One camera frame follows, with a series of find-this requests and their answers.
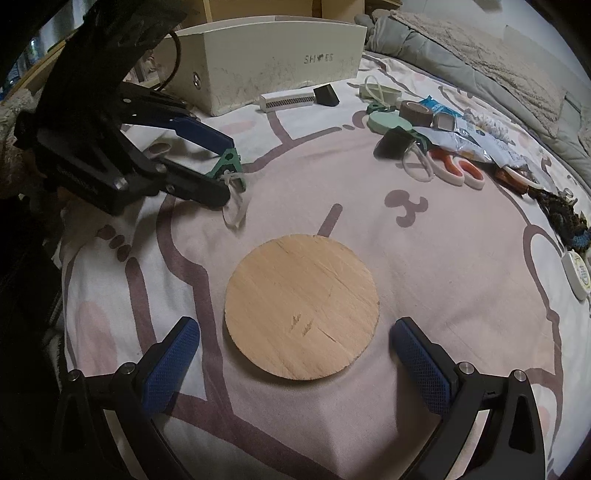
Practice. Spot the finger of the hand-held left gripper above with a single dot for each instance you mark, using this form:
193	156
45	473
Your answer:
203	134
198	189

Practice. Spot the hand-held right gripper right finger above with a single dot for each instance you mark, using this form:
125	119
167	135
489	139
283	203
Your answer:
422	364

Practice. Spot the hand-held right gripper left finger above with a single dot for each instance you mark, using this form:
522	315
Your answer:
171	364

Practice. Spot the green clothespin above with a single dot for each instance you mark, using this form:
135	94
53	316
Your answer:
378	108
422	138
228	161

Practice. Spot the white storage box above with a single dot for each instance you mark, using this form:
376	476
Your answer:
277	60

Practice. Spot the round cork coaster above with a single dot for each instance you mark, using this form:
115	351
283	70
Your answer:
302	307

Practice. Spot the printed cartoon blanket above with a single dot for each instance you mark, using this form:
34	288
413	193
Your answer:
461	323

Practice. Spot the white power bank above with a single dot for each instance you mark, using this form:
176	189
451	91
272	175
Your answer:
286	100

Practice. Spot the black wedge block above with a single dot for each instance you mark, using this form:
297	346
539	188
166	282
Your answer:
327	95

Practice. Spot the round cream tin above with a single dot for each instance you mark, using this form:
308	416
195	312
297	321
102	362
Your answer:
577	274

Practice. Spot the green round compact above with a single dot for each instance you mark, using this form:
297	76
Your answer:
388	123

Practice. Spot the white elastic loop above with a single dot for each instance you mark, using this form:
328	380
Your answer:
418	177

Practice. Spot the black binder clip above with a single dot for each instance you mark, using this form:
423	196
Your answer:
392	144

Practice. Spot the brown tape roll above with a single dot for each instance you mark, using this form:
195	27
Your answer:
408	113

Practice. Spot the silver sachet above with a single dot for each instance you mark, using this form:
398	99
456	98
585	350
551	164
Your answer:
468	127
461	141
503	154

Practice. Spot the grey duvet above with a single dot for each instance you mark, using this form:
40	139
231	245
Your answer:
415	50

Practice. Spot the blue packet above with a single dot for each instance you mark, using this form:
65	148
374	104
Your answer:
441	108

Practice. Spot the small beige carton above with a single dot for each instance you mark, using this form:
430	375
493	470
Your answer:
443	123

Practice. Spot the white knitted cloth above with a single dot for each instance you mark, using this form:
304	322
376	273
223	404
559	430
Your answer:
491	124

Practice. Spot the beige textured pillow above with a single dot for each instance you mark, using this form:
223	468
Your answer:
485	60

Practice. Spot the white plastic frame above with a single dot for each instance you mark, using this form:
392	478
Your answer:
390	94

